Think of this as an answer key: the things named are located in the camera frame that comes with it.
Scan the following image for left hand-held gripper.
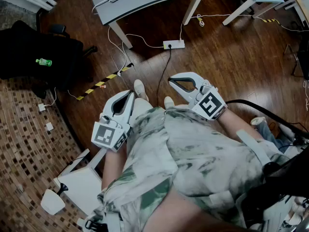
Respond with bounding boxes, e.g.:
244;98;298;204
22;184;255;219
91;90;136;152

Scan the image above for person's left white shoe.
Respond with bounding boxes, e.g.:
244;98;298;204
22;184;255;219
133;79;150;102

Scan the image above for white rounded device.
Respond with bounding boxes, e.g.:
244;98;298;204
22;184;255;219
40;188;66;216

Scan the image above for long white floor cable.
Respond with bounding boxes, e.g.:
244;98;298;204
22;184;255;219
179;13;309;42

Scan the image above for white floor power strip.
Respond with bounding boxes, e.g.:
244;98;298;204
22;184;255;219
163;40;186;50

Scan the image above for person's right forearm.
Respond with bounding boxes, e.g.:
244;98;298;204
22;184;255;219
216;108;267;144

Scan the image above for black office chair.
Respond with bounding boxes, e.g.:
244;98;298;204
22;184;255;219
0;20;98;100

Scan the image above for small white table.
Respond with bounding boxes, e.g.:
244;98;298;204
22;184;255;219
53;148;108;216

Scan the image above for person in white shirt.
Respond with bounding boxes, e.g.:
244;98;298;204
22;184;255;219
97;105;298;232

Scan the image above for thick black gripper cable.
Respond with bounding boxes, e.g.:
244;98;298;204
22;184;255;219
225;99;309;136

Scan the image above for person's left forearm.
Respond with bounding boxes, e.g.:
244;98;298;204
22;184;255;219
101;143;129;191

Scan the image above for black bag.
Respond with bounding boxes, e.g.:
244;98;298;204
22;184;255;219
240;146;309;228

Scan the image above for yellow black striped tape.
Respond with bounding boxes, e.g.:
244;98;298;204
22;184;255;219
76;63;135;101

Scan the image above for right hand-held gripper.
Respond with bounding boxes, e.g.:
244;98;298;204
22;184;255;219
168;72;228;121

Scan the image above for thin white socket cable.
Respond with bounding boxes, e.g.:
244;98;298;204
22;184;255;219
44;87;57;107

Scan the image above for green drink bottle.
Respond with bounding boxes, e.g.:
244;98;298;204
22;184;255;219
35;58;53;67

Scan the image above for white shoulder strap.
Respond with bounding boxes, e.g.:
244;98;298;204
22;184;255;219
236;129;274;167

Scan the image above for light beige trousers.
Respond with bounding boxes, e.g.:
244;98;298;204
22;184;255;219
132;97;167;122

